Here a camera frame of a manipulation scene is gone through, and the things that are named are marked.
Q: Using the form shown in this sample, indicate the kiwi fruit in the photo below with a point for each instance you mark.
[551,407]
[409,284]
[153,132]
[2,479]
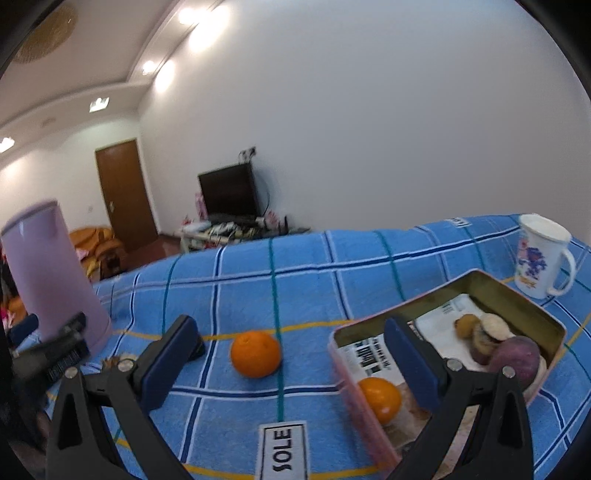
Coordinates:
[465,326]

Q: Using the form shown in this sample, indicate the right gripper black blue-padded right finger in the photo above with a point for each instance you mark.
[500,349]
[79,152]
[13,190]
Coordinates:
[485,412]

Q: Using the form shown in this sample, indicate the tv stand with clutter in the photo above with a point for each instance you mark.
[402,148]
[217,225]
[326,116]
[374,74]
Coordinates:
[224,230]

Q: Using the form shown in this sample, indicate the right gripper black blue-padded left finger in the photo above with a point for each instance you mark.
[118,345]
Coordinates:
[81,445]

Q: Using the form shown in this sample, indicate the orange fruit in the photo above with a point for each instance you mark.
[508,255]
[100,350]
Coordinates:
[255,354]
[383,397]

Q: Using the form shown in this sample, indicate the blue plaid tablecloth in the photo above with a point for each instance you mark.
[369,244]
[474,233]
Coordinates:
[298,289]

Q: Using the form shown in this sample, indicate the orange wooden armchair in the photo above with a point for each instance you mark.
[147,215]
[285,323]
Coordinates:
[100,253]

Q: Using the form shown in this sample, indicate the purple round fruit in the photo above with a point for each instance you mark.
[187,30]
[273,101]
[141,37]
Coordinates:
[523,355]

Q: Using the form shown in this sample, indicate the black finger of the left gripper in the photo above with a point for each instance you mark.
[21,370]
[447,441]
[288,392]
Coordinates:
[47,361]

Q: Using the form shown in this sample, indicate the pink metal tin tray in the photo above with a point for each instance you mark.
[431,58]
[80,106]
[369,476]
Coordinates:
[359,351]

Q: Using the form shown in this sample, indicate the brown wooden door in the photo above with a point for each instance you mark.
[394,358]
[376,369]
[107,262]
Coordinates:
[125,195]

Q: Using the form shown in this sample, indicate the black television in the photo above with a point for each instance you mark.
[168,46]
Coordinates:
[230,191]

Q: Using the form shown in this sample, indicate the lilac cylindrical container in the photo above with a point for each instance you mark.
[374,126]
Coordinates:
[48,274]

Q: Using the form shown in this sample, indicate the round ceiling lamp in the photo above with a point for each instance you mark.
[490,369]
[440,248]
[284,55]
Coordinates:
[52,33]

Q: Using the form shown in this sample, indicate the white floral mug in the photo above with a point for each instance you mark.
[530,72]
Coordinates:
[543,246]

